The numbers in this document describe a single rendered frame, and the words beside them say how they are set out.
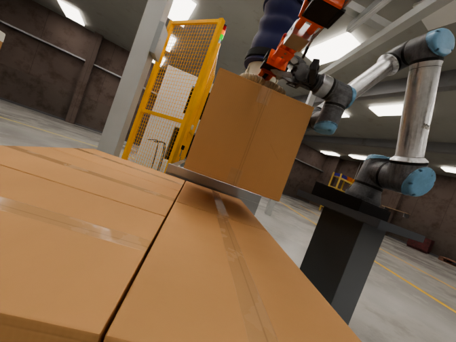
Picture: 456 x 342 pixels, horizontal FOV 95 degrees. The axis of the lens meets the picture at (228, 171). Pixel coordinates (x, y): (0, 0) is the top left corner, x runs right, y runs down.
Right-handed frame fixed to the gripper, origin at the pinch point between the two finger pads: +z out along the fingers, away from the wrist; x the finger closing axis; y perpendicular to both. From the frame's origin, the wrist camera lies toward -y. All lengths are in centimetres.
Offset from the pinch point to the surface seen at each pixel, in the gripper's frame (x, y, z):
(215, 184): -63, 61, -1
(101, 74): 126, 945, 547
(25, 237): -66, -51, 36
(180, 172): -63, 61, 24
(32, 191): -66, -34, 47
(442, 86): 245, 283, -382
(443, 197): 171, 796, -1183
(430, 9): 191, 129, -163
